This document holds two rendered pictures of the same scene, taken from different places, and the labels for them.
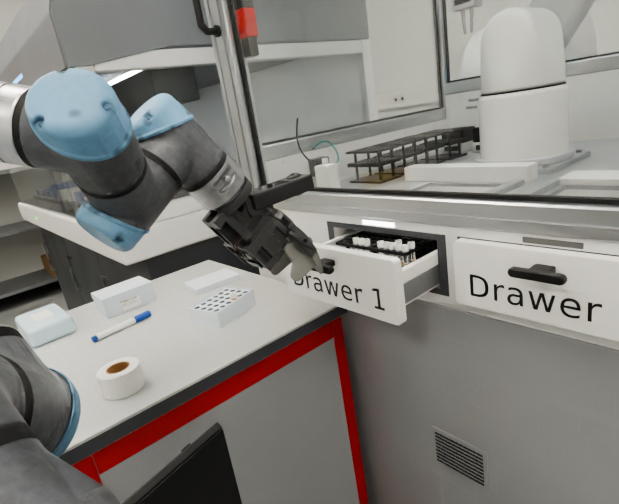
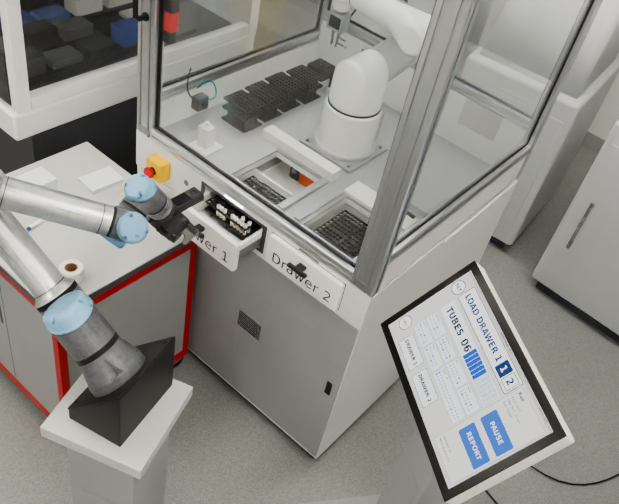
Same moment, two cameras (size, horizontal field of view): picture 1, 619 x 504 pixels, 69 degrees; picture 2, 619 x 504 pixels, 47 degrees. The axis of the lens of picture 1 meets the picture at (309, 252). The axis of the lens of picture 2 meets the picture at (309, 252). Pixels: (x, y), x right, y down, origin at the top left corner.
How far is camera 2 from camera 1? 1.50 m
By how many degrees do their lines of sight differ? 31
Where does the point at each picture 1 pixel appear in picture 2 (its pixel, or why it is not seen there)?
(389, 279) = (232, 252)
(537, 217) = (306, 244)
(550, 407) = (294, 315)
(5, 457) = (119, 342)
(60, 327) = not seen: outside the picture
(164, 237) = (50, 117)
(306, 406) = (166, 286)
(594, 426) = (308, 327)
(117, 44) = not seen: outside the picture
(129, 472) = not seen: hidden behind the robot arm
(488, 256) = (283, 249)
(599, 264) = (320, 274)
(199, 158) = (156, 206)
